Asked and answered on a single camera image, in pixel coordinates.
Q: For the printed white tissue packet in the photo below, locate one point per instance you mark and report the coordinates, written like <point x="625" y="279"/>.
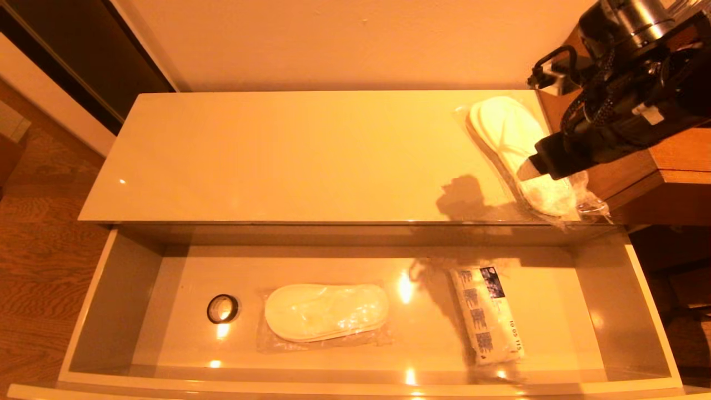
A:
<point x="489" y="322"/>

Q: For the glossy white low cabinet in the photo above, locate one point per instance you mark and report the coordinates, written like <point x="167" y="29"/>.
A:
<point x="278" y="155"/>

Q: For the white cabinet drawer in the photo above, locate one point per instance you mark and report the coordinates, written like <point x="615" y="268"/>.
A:
<point x="389" y="355"/>

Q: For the dark door panel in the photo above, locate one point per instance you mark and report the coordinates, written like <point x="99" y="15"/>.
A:
<point x="83" y="44"/>

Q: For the black tape roll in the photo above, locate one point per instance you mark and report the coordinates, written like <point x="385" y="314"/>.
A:
<point x="210" y="311"/>

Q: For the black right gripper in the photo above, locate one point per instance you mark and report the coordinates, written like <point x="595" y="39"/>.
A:
<point x="572" y="155"/>

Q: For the brown wooden furniture piece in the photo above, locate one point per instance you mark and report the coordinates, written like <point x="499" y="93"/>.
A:
<point x="8" y="161"/>

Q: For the brown wooden side cabinet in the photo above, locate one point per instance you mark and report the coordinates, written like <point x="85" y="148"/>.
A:
<point x="666" y="166"/>

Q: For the white slippers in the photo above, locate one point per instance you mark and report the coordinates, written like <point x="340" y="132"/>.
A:
<point x="325" y="311"/>
<point x="505" y="128"/>

